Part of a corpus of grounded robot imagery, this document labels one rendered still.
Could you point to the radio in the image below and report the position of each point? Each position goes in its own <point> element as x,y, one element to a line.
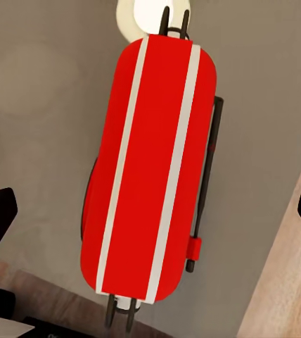
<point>140,200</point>

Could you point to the coffee table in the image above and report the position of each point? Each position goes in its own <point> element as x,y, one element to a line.
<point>57,64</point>

